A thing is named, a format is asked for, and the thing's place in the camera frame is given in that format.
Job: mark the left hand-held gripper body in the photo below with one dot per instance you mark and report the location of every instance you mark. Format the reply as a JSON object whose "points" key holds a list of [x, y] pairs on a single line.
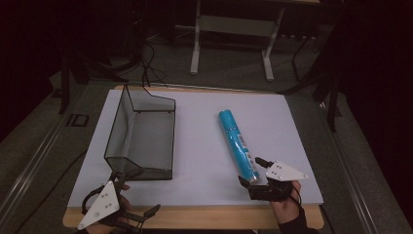
{"points": [[103, 201]]}

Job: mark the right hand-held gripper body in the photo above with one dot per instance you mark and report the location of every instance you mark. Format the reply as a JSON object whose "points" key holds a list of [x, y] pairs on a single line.
{"points": [[281, 172]]}

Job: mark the blue roll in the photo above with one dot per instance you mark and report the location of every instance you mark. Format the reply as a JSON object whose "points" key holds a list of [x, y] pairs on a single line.
{"points": [[238, 146]]}

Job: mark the clear plastic bin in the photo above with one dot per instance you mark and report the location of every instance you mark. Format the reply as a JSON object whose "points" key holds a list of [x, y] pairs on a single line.
{"points": [[146, 139]]}

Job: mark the person's left hand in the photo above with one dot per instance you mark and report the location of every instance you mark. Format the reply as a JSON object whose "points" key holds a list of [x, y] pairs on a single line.
{"points": [[126, 201]]}

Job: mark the person's right hand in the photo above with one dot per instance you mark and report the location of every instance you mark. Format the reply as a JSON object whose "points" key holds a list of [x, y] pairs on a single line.
{"points": [[285, 208]]}

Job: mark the white table mat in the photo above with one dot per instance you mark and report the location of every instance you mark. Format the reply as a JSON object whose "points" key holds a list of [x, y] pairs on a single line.
{"points": [[201, 156]]}

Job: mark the black metal stand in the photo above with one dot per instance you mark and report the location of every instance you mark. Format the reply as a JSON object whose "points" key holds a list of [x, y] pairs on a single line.
{"points": [[328, 87], [69, 71]]}

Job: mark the metal floor rail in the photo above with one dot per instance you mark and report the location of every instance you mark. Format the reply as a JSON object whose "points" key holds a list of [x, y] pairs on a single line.
{"points": [[29, 169], [349, 169]]}

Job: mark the black floor bracket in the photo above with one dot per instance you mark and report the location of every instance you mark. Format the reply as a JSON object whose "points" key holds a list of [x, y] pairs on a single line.
{"points": [[78, 120]]}

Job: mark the white metal table frame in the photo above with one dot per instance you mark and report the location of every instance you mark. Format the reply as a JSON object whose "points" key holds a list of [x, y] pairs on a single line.
{"points": [[233, 26]]}

